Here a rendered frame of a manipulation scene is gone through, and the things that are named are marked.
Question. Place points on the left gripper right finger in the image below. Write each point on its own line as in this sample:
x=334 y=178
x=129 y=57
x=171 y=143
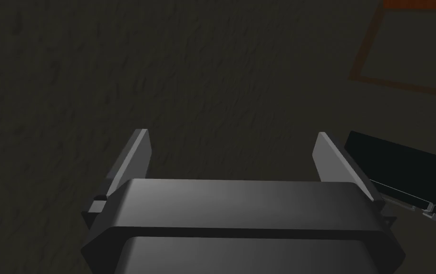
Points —
x=335 y=163

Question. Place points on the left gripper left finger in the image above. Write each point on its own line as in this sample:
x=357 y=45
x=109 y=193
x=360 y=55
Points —
x=134 y=160

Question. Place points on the black flat appliance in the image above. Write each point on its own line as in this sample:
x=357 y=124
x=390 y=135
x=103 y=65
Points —
x=404 y=167

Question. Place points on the orange framed panel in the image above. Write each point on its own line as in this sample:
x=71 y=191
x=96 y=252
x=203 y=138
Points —
x=411 y=45

